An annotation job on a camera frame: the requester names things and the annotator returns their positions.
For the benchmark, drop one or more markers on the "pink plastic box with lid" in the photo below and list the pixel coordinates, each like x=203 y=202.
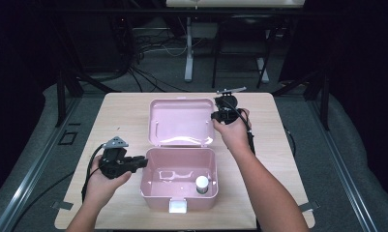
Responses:
x=180 y=129

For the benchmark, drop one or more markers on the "square floor outlet frame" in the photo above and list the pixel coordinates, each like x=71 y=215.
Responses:
x=67 y=138

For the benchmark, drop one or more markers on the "person's left hand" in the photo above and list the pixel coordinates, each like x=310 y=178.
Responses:
x=101 y=188

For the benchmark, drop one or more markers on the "black metal stand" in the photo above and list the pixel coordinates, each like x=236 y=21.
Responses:
x=325 y=100
x=62 y=96

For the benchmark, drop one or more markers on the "aluminium floor rail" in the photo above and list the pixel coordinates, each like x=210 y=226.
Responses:
x=343 y=167
x=30 y=174

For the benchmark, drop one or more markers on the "grey tape tab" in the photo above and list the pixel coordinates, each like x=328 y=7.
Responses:
x=311 y=206
x=62 y=205

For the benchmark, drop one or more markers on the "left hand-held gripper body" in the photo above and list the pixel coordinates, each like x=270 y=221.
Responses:
x=114 y=161

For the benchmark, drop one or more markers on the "black chair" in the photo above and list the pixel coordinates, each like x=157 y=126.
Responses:
x=240 y=45

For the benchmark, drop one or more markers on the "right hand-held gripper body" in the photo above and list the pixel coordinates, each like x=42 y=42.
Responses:
x=228 y=114

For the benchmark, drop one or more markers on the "person's right hand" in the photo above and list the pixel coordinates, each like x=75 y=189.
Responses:
x=236 y=135

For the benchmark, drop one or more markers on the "grey box under desk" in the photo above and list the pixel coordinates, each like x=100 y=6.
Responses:
x=203 y=30

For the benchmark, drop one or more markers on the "bottle with white cap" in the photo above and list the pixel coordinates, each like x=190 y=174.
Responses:
x=202 y=183

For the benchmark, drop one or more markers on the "white desk with legs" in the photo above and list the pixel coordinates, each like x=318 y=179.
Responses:
x=189 y=58

